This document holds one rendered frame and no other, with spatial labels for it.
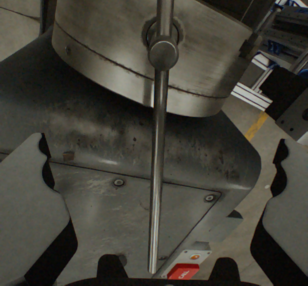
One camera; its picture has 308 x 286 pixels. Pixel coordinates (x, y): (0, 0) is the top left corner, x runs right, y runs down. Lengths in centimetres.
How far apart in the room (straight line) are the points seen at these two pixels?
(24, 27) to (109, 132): 135
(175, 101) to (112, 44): 10
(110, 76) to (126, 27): 6
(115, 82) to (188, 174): 17
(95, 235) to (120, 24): 34
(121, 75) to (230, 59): 13
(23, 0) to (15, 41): 24
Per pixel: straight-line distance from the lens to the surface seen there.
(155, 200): 22
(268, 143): 239
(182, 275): 61
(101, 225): 40
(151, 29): 24
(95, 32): 26
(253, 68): 158
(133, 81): 25
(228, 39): 27
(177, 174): 32
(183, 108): 27
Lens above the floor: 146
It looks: 54 degrees down
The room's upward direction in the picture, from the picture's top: 166 degrees clockwise
